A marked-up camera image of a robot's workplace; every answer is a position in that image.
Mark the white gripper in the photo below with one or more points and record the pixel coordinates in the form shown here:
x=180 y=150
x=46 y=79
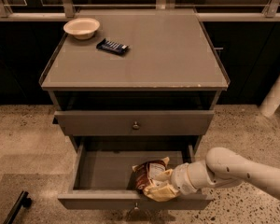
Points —
x=179 y=178

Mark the brown chip bag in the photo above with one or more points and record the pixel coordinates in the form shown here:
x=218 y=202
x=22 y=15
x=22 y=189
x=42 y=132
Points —
x=145 y=172

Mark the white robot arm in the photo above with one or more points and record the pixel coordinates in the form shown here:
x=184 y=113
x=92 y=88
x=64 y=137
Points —
x=223 y=166

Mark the black base bar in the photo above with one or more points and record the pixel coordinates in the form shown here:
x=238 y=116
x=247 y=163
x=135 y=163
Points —
x=23 y=201

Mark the grey open middle drawer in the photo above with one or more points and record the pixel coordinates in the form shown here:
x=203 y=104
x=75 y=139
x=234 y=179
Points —
x=103 y=178

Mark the grey top drawer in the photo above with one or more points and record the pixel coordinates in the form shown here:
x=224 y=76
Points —
x=124 y=123

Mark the white paper bowl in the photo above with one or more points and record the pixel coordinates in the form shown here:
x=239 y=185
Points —
x=82 y=28

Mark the grey drawer cabinet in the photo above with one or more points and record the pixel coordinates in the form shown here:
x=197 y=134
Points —
x=170 y=65

